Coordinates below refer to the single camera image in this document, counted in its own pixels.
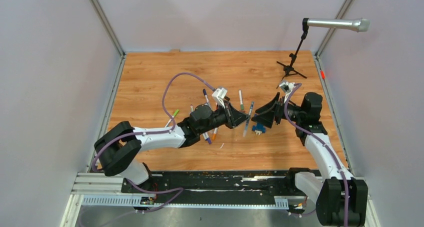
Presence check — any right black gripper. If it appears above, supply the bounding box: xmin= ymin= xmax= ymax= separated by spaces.
xmin=251 ymin=92 xmax=305 ymax=128

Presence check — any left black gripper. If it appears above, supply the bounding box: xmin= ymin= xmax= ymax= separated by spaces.
xmin=198 ymin=101 xmax=251 ymax=136

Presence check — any clear cap grey pen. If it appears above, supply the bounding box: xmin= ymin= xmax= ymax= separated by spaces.
xmin=242 ymin=101 xmax=255 ymax=138

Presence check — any green cap marker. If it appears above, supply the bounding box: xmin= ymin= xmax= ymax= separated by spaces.
xmin=238 ymin=89 xmax=245 ymax=112
xmin=164 ymin=109 xmax=180 ymax=128

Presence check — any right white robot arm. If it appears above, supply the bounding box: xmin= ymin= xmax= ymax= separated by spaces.
xmin=252 ymin=92 xmax=369 ymax=227

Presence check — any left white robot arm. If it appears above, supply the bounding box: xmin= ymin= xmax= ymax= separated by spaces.
xmin=94 ymin=101 xmax=251 ymax=194

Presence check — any blue red toy robot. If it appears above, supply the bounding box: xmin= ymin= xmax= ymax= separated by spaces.
xmin=251 ymin=123 xmax=267 ymax=135

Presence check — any orange cap marker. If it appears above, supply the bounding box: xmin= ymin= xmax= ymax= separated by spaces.
xmin=211 ymin=127 xmax=219 ymax=141

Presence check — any purple tip white marker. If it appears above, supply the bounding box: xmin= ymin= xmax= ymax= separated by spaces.
xmin=202 ymin=132 xmax=212 ymax=145

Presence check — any black microphone tripod stand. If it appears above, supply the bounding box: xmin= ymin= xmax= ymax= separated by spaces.
xmin=276 ymin=18 xmax=309 ymax=82

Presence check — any silver microphone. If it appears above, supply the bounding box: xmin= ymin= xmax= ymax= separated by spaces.
xmin=302 ymin=18 xmax=371 ymax=33

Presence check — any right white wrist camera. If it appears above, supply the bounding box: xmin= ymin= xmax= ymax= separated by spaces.
xmin=278 ymin=80 xmax=296 ymax=95

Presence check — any red marker on rail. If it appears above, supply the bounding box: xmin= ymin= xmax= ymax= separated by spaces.
xmin=320 ymin=70 xmax=326 ymax=80

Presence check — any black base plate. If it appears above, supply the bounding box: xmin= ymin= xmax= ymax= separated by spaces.
xmin=139 ymin=170 xmax=306 ymax=205

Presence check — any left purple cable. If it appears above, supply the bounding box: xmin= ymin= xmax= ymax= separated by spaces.
xmin=91 ymin=72 xmax=218 ymax=215

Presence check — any grey slotted cable duct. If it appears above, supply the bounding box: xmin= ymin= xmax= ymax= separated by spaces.
xmin=81 ymin=195 xmax=289 ymax=210

